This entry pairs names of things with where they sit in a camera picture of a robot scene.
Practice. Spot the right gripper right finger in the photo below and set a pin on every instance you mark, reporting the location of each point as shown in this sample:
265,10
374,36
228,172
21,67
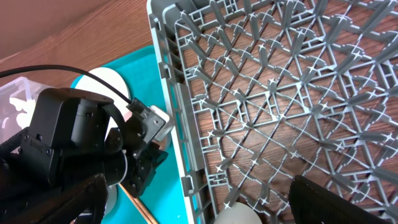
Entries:
311,203

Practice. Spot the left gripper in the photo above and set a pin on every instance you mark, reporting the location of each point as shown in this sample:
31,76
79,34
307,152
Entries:
142,161

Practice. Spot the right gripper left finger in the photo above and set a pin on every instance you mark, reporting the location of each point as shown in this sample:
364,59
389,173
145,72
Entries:
83,203

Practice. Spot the grey shallow bowl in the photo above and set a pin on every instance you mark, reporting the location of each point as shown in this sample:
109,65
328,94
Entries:
112,199

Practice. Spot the white cup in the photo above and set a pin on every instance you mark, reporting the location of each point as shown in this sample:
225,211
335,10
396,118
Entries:
239,213

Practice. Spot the white napkin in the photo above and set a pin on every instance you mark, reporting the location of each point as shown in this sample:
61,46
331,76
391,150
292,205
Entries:
25,111

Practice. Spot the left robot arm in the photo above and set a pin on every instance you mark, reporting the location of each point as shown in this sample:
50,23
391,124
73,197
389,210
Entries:
59,168

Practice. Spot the wooden chopstick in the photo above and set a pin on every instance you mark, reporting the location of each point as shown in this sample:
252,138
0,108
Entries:
136,205
146,210

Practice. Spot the clear plastic bin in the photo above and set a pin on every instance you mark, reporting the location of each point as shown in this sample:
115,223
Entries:
23,89

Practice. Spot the grey dish rack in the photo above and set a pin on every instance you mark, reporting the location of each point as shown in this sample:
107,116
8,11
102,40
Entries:
262,91

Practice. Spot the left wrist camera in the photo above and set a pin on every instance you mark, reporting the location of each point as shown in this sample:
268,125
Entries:
150,123

